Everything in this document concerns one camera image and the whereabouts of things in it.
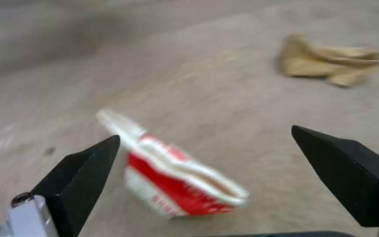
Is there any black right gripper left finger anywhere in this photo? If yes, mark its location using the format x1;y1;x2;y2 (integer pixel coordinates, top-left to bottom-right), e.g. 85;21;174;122
0;135;121;237

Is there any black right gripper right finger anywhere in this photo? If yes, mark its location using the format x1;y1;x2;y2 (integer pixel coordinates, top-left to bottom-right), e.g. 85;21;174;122
291;125;379;237

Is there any red and white crushed carton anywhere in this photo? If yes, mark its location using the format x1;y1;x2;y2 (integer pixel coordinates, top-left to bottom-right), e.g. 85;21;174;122
95;109;251;221

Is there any crumpled brown paper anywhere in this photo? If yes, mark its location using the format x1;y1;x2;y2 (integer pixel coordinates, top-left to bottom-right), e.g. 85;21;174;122
280;34;379;88

